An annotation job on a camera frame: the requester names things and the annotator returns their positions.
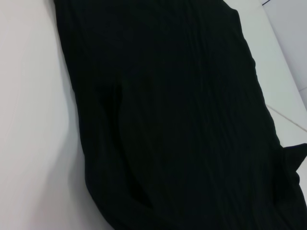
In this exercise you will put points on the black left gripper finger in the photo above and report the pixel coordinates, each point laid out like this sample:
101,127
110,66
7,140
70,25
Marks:
298,155

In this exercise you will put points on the black shirt with white print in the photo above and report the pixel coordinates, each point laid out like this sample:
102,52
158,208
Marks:
168,119

